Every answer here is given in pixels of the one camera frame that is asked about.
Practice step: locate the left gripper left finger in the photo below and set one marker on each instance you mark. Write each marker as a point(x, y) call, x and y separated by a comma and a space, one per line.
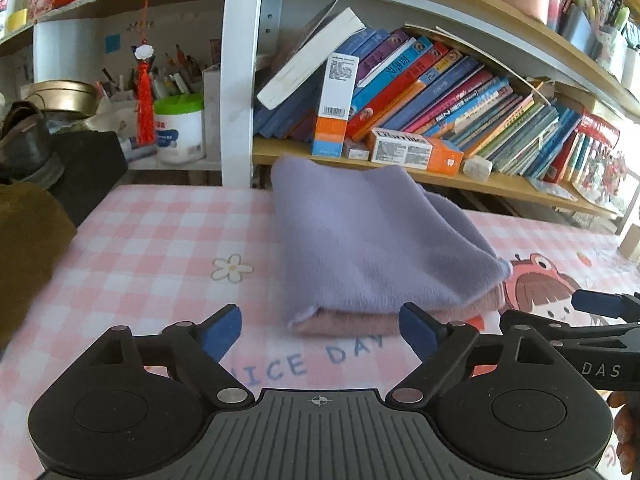
point(197, 350)

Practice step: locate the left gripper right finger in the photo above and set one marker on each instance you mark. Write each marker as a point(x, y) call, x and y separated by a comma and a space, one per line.
point(443, 350)

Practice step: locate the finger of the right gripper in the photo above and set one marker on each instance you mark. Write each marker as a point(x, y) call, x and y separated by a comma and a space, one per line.
point(622, 306)

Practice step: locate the purple and pink sweater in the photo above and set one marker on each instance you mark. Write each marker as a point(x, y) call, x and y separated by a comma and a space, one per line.
point(357, 245)

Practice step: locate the person's hand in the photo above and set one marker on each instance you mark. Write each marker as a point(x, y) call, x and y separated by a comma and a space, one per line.
point(626, 431)

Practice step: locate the beige pen holder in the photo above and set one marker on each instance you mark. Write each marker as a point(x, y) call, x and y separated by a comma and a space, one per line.
point(630, 246)

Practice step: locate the pink cartoon table mat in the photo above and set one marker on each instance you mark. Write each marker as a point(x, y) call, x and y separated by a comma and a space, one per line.
point(150, 256)

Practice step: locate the candy bouquet ornament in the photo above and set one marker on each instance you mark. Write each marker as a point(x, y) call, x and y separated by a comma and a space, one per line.
point(604, 181)

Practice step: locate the white charger block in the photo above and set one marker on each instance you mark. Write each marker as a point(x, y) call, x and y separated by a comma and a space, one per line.
point(477, 168)

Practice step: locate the red dictionary books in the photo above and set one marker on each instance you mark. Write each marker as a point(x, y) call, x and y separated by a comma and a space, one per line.
point(588, 137)

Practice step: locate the brown garment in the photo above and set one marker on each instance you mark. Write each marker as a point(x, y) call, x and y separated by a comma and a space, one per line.
point(35, 234)

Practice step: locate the lying white orange box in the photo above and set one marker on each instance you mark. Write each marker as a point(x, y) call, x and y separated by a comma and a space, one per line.
point(390, 147)

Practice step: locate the white tub green lid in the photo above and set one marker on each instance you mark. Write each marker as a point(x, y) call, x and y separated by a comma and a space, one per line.
point(179, 129)

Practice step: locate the red tassel ornament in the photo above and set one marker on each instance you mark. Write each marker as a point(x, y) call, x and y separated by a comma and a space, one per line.
point(143, 55)

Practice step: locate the wooden bookshelf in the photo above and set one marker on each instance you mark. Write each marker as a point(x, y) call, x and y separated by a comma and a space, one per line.
point(227, 50)

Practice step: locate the upright white orange box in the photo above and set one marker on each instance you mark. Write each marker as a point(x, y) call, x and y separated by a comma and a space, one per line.
point(334, 105)

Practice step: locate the black leather shoe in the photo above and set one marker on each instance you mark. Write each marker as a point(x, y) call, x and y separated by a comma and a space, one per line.
point(26, 148)

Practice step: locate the row of colourful books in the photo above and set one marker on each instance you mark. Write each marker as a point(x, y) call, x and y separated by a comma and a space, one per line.
point(458, 99)

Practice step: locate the brass bowl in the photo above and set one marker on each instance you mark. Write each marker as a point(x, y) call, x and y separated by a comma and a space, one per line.
point(62, 95)

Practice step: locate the white leaning book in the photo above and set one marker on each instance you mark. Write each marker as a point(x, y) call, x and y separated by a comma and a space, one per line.
point(309, 58)

